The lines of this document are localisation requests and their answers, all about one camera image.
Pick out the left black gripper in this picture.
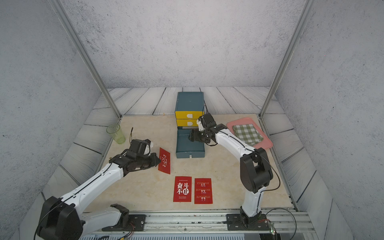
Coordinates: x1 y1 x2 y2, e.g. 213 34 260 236
135 152 163 170

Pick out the teal drawer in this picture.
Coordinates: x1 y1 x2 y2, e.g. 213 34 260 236
176 129 205 159

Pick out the yellow drawer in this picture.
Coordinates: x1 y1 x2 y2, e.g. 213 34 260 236
175 111 204 120
177 119 198 127

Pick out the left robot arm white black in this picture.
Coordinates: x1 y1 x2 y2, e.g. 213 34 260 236
34 139 161 240

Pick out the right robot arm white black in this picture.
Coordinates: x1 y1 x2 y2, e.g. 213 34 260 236
189 113 274 229

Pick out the teal drawer cabinet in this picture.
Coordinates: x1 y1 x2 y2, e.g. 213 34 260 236
175 92 205 128

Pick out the green transparent plastic cup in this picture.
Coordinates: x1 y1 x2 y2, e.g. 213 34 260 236
106 124 126 144

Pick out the green checkered cloth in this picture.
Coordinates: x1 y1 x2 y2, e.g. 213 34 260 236
233 124 264 146

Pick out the pink tray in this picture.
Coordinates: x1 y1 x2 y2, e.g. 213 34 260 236
227 117 273 150

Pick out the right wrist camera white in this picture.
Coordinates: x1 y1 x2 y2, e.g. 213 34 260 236
197 119 205 132

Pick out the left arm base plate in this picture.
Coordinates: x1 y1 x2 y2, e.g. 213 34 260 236
102 214 146 232

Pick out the aluminium front rail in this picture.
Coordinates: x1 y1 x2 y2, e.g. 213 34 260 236
53 211 319 240

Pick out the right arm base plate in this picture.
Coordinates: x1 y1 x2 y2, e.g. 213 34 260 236
226 214 271 231

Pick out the right aluminium frame post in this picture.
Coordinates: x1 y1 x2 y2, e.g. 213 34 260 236
259 0 316 119

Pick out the aluminium frame post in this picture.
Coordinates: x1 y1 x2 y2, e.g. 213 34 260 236
259 0 316 119
49 0 122 120

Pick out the left aluminium frame post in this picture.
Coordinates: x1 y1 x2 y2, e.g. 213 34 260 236
49 0 122 120

